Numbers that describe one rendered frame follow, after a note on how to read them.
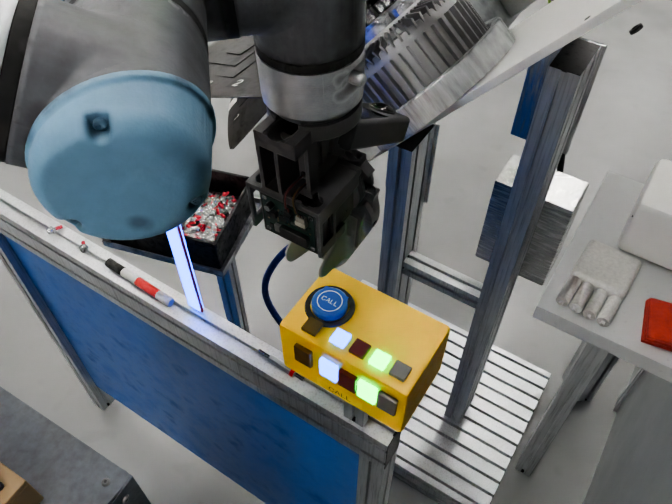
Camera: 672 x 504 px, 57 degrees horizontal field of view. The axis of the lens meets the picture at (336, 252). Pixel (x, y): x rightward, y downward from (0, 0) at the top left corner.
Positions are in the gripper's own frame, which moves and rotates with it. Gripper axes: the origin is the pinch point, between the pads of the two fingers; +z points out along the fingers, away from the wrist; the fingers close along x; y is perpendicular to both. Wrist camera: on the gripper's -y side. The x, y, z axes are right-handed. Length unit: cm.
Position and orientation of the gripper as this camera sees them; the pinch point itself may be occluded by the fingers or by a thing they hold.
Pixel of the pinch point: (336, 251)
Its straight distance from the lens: 62.1
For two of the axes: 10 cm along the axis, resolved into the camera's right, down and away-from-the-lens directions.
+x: 8.4, 4.1, -3.7
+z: 0.2, 6.4, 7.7
